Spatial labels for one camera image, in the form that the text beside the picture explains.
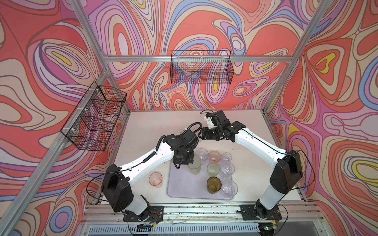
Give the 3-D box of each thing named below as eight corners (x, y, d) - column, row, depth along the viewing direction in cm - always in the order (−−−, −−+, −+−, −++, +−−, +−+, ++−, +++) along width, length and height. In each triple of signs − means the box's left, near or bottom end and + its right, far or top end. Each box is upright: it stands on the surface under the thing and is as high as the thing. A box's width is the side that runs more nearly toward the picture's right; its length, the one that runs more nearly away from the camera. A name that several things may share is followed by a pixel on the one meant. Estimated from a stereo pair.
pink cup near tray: (150, 188, 83) (147, 184, 78) (152, 177, 88) (149, 172, 82) (162, 188, 83) (160, 184, 78) (163, 177, 88) (162, 172, 82)
